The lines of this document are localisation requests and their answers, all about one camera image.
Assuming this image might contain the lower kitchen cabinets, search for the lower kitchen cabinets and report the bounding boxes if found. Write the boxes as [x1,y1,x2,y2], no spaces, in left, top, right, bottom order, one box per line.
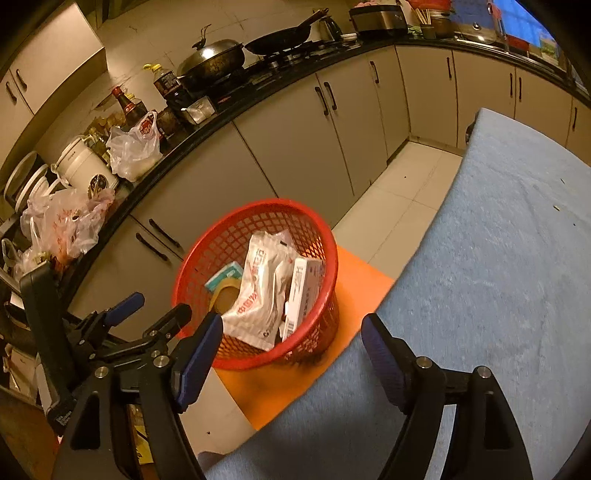
[64,42,590,338]

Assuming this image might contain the teal tissue pack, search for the teal tissue pack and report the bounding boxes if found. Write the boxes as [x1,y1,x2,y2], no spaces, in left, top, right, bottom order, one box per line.
[204,261,243,292]

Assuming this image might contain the orange stool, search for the orange stool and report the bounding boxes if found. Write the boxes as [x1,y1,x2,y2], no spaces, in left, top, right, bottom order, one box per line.
[216,247,394,430]

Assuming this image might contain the red plastic mesh basket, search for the red plastic mesh basket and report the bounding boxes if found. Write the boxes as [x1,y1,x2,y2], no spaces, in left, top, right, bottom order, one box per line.
[172,198,339,370]

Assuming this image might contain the pink printed plastic bag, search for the pink printed plastic bag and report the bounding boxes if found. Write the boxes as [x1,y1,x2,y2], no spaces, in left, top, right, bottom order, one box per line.
[20,188,115,271]

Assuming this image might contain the white red-lettered packet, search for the white red-lettered packet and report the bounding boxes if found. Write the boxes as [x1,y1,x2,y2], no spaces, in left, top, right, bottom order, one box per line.
[222,230,298,351]

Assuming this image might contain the white narrow carton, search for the white narrow carton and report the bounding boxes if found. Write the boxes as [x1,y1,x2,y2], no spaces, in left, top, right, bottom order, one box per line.
[280,257,325,341]

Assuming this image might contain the white rice cooker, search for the white rice cooker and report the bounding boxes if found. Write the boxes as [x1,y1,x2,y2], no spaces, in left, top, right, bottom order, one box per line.
[50,135,119,198]

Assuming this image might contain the white plastic bag on counter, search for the white plastic bag on counter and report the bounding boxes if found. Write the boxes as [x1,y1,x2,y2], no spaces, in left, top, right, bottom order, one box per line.
[106,110,162,182]

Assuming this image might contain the black countertop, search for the black countertop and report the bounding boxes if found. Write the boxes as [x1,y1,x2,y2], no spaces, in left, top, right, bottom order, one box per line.
[55,36,591,296]

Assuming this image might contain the dark sauce bottle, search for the dark sauce bottle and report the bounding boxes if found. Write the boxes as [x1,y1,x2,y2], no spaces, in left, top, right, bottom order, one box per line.
[111,86,147,129]

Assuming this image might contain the small clear container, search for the small clear container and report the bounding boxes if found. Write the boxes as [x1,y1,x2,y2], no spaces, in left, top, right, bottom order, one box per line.
[181,96,216,126]

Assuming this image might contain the oil bottle yellow cap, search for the oil bottle yellow cap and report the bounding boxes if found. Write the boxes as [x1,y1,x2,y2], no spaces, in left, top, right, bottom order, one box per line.
[142,63,193,110]

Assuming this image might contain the steel wok with lid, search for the steel wok with lid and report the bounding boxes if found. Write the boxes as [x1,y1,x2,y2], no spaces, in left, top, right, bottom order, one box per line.
[176,24,245,90]

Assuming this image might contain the black frying pan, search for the black frying pan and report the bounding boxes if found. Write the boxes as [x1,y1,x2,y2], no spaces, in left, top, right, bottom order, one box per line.
[245,8,329,56]

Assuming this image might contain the steel rice cooker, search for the steel rice cooker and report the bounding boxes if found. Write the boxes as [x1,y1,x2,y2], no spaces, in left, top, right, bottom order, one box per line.
[349,2,408,41]

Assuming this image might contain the red colander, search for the red colander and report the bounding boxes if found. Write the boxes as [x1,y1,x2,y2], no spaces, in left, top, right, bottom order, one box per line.
[408,0,452,12]

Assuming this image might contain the window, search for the window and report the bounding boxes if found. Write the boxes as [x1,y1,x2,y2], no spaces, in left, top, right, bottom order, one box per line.
[451,0,558,51]

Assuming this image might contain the upper wall cabinet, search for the upper wall cabinet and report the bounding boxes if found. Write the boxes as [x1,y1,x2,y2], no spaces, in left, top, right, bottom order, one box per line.
[1,1,107,183]

